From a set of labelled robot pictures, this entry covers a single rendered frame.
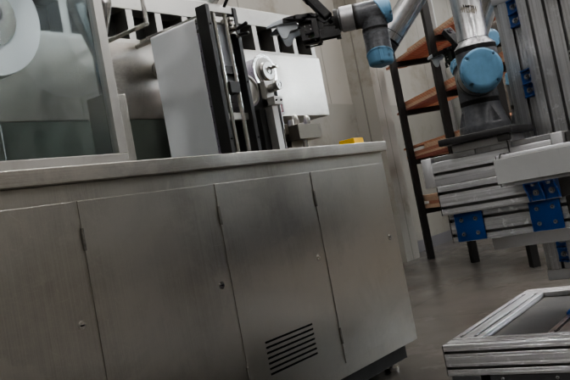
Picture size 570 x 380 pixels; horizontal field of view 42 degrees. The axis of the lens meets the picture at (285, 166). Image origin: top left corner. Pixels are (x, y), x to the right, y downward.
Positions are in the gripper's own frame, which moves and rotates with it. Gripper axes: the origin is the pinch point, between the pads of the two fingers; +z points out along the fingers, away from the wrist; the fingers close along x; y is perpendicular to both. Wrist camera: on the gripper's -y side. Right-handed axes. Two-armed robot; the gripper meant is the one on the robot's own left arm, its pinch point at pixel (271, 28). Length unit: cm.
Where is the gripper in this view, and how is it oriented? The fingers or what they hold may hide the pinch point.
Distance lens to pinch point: 225.3
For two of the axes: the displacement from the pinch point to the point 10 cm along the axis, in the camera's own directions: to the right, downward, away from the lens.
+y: 1.6, 9.7, -1.9
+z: -9.7, 1.9, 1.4
